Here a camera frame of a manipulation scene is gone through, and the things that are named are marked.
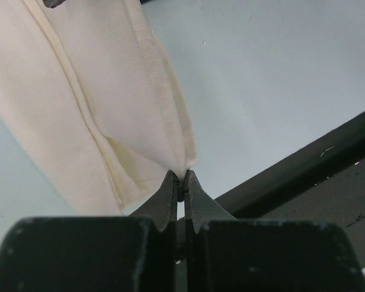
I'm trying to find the white cloth napkin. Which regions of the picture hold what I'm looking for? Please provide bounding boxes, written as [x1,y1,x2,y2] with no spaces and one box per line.
[0,1,197,215]

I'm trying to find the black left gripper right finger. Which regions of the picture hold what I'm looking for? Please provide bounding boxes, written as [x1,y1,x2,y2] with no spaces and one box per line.
[184,170,365,291]

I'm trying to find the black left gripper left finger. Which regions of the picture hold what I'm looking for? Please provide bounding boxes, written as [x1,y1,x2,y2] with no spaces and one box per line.
[0,172,178,291]

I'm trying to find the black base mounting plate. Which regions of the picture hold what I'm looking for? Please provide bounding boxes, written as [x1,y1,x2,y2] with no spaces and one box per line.
[217,112,365,267]

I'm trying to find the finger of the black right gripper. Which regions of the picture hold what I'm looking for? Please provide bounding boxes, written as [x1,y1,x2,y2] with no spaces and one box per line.
[43,0,66,9]

